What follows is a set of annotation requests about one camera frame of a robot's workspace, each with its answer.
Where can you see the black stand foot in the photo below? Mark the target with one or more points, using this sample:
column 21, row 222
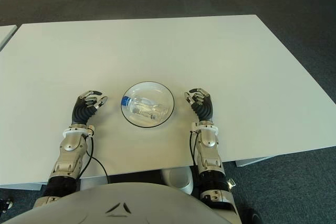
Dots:
column 5, row 205

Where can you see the clear water bottle blue cap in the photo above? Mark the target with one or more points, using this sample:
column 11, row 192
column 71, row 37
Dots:
column 144, row 108

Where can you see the white plate black rim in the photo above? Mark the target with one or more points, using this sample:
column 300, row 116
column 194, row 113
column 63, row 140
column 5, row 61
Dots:
column 152, row 89

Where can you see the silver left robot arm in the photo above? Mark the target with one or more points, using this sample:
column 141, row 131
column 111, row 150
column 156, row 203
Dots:
column 68, row 155

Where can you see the grey robot torso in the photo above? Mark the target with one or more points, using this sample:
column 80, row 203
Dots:
column 131, row 205

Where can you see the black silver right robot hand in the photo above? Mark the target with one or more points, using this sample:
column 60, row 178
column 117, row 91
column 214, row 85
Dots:
column 205, row 108

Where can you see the white side table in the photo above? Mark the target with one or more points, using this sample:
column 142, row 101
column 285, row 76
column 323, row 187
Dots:
column 6, row 35

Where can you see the white robot waist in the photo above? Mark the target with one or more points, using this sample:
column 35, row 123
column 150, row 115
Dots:
column 181, row 179

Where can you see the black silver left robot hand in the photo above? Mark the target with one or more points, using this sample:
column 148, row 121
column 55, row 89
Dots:
column 82, row 111

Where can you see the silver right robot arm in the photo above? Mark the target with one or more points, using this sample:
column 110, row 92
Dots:
column 212, row 161

